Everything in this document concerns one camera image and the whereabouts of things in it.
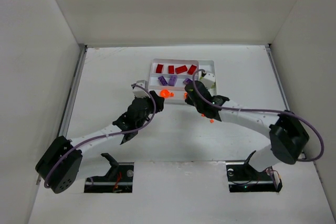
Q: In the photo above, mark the red long lego brick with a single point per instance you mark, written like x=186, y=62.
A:
x=181, y=69

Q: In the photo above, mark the green lego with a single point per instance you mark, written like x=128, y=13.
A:
x=159, y=68

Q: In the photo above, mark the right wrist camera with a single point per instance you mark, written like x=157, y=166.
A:
x=208, y=79

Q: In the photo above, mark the purple studded lego brick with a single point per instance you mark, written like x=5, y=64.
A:
x=172, y=81

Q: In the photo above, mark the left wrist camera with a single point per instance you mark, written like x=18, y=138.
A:
x=140, y=90

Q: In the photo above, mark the small purple lego brick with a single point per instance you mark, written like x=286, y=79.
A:
x=162, y=81

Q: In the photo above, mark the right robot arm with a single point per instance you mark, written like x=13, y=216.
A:
x=286, y=134

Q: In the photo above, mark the large purple rounded lego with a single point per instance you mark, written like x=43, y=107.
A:
x=187, y=81

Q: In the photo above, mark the red curved lego brick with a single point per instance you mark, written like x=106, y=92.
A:
x=171, y=69

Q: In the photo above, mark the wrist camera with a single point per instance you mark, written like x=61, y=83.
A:
x=140, y=90
x=208, y=79

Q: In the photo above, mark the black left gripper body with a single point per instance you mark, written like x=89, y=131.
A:
x=157, y=99

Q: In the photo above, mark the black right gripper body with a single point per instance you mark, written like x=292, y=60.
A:
x=189, y=92

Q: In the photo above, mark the orange arch lego piece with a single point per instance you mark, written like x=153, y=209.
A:
x=165, y=93

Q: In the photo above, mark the white divided sorting tray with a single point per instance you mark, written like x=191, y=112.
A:
x=178, y=89

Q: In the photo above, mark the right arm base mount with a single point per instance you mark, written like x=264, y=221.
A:
x=242, y=178

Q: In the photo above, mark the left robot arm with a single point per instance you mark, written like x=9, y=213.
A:
x=66, y=161

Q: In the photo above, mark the red square lego brick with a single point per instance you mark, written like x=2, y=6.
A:
x=192, y=69

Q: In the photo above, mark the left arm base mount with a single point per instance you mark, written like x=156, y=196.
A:
x=117, y=180

